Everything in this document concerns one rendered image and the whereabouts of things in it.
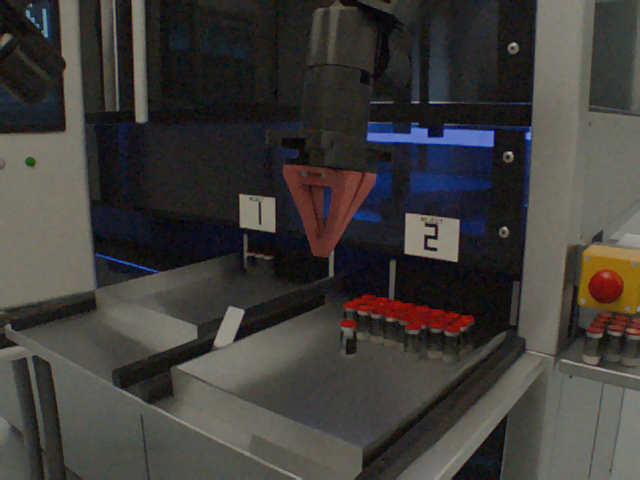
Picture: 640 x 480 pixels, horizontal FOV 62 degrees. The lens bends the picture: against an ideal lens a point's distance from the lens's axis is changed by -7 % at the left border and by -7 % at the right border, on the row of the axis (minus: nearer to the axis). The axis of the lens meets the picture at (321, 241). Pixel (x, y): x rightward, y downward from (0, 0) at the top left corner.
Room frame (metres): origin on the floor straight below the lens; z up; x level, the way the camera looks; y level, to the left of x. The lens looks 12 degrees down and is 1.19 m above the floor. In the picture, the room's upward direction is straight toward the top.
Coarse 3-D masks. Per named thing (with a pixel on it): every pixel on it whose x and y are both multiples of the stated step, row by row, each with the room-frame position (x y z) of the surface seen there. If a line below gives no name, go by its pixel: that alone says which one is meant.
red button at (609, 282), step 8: (600, 272) 0.63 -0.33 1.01; (608, 272) 0.62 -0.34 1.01; (592, 280) 0.63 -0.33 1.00; (600, 280) 0.62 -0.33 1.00; (608, 280) 0.61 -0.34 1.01; (616, 280) 0.61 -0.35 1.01; (592, 288) 0.63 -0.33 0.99; (600, 288) 0.62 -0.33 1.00; (608, 288) 0.61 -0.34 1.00; (616, 288) 0.61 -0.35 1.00; (592, 296) 0.63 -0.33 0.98; (600, 296) 0.62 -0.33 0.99; (608, 296) 0.61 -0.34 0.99; (616, 296) 0.61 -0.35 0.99
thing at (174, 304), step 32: (224, 256) 1.11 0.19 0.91; (128, 288) 0.92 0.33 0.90; (160, 288) 0.98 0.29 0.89; (192, 288) 0.99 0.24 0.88; (224, 288) 1.00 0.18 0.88; (256, 288) 1.00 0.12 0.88; (288, 288) 1.00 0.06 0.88; (320, 288) 0.93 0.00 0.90; (128, 320) 0.82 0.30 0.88; (160, 320) 0.77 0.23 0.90; (192, 320) 0.83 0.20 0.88
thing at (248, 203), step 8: (240, 200) 1.02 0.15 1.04; (248, 200) 1.01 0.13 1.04; (256, 200) 1.00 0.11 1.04; (264, 200) 0.99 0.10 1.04; (272, 200) 0.98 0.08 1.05; (240, 208) 1.03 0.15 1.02; (248, 208) 1.01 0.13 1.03; (256, 208) 1.00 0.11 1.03; (264, 208) 0.99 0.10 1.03; (272, 208) 0.98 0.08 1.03; (240, 216) 1.03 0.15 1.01; (248, 216) 1.01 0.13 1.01; (256, 216) 1.00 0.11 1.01; (264, 216) 0.99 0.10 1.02; (272, 216) 0.98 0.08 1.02; (240, 224) 1.03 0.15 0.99; (248, 224) 1.01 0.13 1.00; (256, 224) 1.00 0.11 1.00; (264, 224) 0.99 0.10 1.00; (272, 224) 0.98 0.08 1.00
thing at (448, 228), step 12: (408, 216) 0.82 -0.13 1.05; (420, 216) 0.81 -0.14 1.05; (432, 216) 0.79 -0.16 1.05; (408, 228) 0.82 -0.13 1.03; (420, 228) 0.81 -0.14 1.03; (432, 228) 0.79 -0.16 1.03; (444, 228) 0.78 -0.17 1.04; (456, 228) 0.77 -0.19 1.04; (408, 240) 0.82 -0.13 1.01; (420, 240) 0.81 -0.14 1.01; (432, 240) 0.79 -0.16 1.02; (444, 240) 0.78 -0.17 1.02; (456, 240) 0.77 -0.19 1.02; (408, 252) 0.82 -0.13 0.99; (420, 252) 0.80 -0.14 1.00; (432, 252) 0.79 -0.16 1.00; (444, 252) 0.78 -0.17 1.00; (456, 252) 0.77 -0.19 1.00
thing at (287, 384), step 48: (288, 336) 0.74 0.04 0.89; (336, 336) 0.77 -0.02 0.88; (192, 384) 0.56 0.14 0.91; (240, 384) 0.61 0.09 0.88; (288, 384) 0.61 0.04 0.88; (336, 384) 0.61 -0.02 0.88; (384, 384) 0.61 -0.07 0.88; (432, 384) 0.61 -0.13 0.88; (288, 432) 0.48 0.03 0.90; (336, 432) 0.50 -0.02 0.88; (384, 432) 0.45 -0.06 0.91
